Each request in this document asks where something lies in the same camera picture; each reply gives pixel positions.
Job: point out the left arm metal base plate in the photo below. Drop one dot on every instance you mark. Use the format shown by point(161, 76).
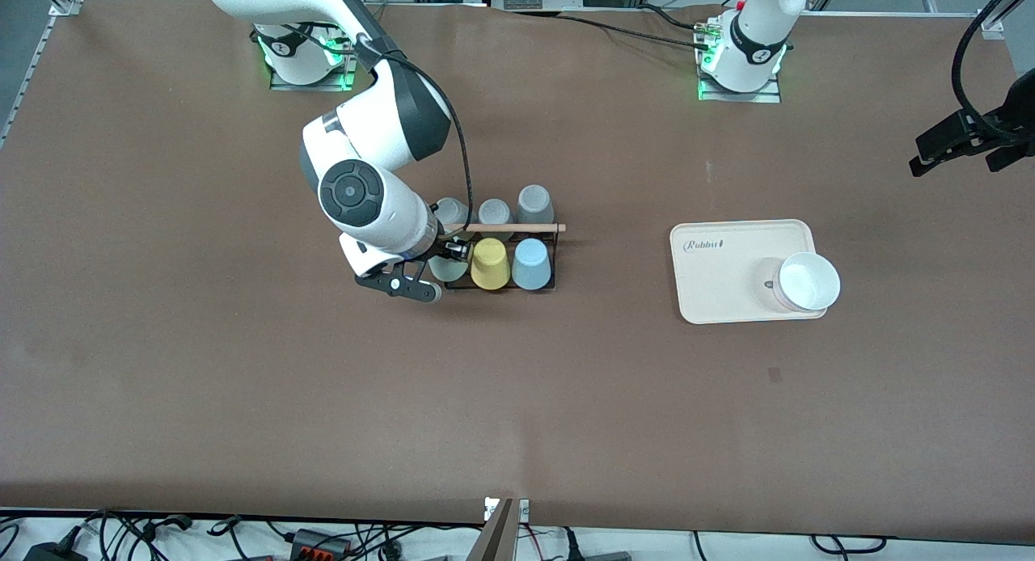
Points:
point(768, 96)

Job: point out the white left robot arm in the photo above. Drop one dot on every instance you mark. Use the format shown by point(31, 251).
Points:
point(756, 35)

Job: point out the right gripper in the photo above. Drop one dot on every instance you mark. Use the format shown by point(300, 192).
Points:
point(445, 246)

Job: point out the light blue cup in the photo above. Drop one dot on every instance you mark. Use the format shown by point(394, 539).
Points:
point(532, 263)

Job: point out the black adapter with orange clips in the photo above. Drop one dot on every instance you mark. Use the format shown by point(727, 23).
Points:
point(319, 542)

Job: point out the grey cup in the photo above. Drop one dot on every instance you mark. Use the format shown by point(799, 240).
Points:
point(495, 212)
point(451, 209)
point(534, 204)

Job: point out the white bowl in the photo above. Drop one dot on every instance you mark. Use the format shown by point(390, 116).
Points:
point(807, 282)

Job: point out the yellow cup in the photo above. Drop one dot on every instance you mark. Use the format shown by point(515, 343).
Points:
point(491, 263)

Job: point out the aluminium corner bracket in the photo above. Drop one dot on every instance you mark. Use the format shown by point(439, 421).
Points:
point(991, 23)

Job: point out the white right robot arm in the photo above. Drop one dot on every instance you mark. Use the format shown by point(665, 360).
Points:
point(380, 141)

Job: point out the beige plastic tray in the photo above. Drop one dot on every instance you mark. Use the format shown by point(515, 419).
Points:
point(728, 270)

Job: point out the black power plug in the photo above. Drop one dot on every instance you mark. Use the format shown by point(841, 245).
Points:
point(52, 551)

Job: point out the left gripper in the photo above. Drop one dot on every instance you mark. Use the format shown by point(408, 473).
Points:
point(1015, 118)

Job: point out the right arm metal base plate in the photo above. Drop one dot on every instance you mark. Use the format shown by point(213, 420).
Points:
point(323, 80)

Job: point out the grey camera mount bar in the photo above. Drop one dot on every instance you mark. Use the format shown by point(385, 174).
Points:
point(495, 537)

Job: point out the pale green cup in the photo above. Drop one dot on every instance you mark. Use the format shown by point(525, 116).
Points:
point(446, 270)

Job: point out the aluminium edge rail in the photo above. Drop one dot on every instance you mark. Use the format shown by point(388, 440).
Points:
point(32, 60)

